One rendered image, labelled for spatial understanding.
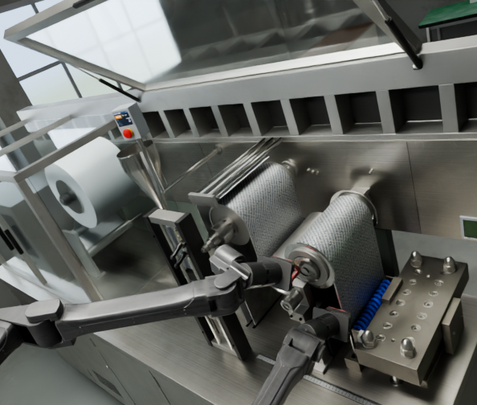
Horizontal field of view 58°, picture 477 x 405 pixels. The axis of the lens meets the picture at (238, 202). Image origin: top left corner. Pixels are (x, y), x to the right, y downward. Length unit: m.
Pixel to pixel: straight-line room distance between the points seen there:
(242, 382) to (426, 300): 0.59
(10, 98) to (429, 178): 3.47
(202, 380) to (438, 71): 1.09
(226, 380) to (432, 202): 0.80
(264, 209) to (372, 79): 0.45
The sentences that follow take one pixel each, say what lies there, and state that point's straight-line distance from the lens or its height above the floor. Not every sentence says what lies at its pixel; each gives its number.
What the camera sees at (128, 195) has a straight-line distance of 1.88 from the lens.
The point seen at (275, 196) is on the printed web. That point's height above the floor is 1.35.
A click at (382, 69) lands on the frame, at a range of 1.15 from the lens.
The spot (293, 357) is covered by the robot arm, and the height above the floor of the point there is 1.22.
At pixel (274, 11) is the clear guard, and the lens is 1.03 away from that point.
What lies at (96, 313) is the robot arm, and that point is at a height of 1.45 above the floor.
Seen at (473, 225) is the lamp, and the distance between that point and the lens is 1.27.
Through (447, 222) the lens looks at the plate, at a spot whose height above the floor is 1.19.
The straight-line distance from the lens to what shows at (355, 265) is 1.21.
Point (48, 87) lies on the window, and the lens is 4.46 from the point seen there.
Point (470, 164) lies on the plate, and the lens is 1.18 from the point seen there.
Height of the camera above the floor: 1.94
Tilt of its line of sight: 27 degrees down
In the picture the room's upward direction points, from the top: 21 degrees counter-clockwise
